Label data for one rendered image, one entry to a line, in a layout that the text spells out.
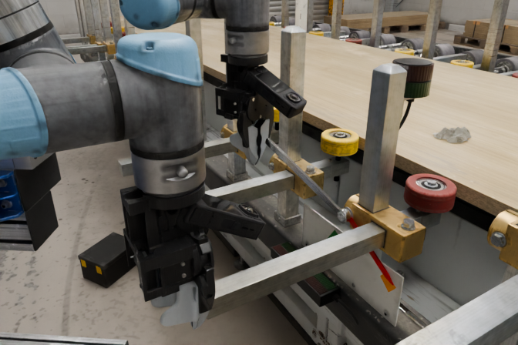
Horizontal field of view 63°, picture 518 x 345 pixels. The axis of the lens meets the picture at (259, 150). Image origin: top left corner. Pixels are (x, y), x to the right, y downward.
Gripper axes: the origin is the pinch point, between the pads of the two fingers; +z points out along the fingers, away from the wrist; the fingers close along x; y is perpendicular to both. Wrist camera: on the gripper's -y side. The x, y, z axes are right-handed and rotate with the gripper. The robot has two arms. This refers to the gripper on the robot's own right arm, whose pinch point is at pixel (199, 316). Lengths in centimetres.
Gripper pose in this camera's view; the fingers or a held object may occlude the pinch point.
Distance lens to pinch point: 59.2
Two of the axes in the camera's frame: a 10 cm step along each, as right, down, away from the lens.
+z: 0.0, 9.2, 4.0
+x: 5.0, 3.5, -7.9
